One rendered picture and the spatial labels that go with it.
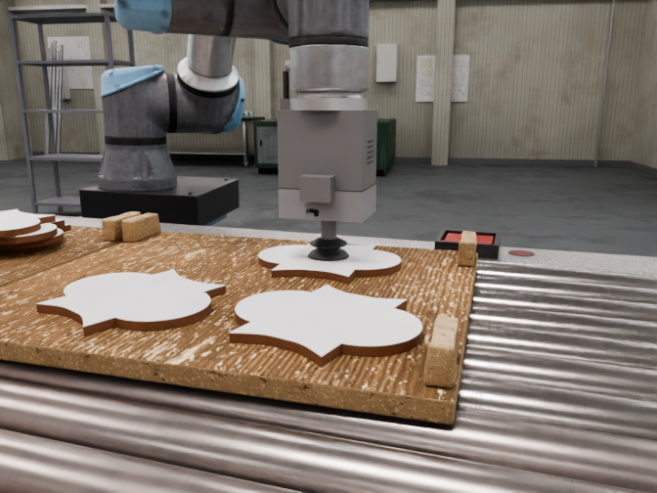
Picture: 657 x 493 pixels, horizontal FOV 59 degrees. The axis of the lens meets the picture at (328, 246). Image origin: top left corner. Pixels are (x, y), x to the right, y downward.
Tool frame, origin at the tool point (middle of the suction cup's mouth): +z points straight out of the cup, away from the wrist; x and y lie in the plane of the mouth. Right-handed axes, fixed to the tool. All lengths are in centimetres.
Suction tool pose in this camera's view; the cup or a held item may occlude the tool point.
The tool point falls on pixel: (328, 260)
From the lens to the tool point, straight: 60.1
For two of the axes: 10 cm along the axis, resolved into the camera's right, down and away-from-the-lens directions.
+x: 2.8, -2.3, 9.3
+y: 9.6, 0.6, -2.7
